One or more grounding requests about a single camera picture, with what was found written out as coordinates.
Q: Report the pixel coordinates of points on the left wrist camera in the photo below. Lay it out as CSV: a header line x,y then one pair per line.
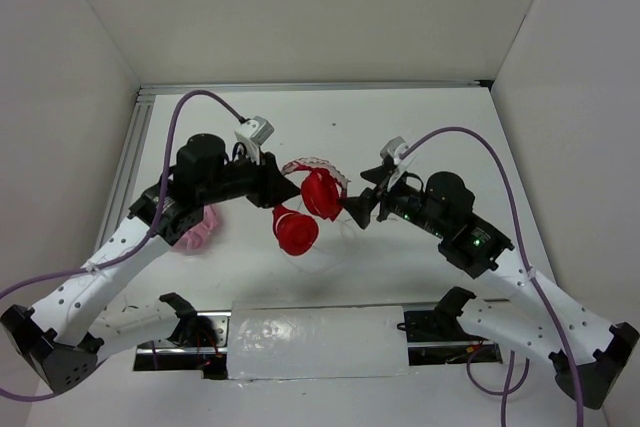
x,y
256,130

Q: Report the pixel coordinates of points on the pink headphones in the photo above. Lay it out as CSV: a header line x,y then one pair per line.
x,y
199,236

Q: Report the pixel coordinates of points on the rear aluminium rail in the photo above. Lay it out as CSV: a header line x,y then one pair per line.
x,y
221,88

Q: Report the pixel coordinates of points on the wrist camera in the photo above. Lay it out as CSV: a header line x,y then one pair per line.
x,y
256,130
393,150

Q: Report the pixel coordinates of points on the red headphones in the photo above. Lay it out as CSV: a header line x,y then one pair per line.
x,y
321,191

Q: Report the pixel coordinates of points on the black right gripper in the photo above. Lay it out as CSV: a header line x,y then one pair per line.
x,y
360,206

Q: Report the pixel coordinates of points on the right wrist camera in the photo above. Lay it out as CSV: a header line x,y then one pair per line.
x,y
393,150

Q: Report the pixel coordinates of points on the white taped cover plate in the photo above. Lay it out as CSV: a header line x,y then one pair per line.
x,y
316,343

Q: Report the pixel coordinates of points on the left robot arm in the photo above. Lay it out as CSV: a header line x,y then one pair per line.
x,y
67,335

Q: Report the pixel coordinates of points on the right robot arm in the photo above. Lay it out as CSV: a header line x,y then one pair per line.
x,y
586,352

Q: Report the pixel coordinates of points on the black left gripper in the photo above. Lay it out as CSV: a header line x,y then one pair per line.
x,y
271,187

